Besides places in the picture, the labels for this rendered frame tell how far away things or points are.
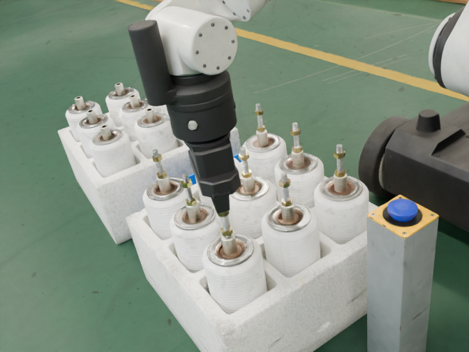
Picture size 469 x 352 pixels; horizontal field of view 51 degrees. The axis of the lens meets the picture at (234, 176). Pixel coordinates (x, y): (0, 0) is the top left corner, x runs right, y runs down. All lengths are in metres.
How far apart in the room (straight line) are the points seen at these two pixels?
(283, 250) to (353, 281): 0.16
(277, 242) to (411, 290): 0.22
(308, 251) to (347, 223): 0.09
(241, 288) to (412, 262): 0.26
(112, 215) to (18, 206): 0.44
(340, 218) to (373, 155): 0.33
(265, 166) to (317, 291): 0.30
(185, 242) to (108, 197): 0.39
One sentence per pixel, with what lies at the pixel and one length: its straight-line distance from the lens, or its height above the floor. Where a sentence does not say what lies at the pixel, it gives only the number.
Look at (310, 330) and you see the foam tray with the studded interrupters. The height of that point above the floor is 0.06.
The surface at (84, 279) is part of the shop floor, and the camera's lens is 1.23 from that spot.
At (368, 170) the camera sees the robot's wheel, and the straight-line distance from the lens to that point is 1.19.
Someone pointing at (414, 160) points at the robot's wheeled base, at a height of 0.17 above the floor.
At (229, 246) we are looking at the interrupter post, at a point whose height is 0.27.
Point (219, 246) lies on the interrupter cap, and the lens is 0.80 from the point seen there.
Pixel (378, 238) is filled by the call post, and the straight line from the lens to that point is 0.74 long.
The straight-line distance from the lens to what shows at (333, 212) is 0.87.
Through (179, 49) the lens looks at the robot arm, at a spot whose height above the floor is 0.60.
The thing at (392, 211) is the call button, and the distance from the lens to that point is 0.72.
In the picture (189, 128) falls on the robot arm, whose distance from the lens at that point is 0.62.
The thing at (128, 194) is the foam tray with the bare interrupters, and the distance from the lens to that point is 1.22.
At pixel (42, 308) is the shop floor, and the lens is 1.21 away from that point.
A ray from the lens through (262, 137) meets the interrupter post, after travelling 1.03.
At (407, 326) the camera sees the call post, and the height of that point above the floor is 0.12.
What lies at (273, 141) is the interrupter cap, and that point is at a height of 0.25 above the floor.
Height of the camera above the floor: 0.77
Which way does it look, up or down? 33 degrees down
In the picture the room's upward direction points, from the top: 10 degrees counter-clockwise
